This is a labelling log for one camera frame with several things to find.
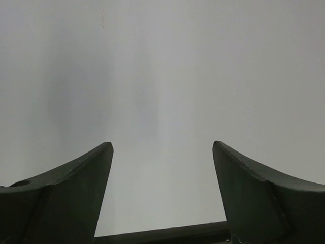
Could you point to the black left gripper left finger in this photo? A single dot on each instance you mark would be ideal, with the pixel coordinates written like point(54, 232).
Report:
point(61, 205)

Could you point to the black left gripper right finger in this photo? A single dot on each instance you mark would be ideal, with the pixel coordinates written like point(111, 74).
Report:
point(264, 205)

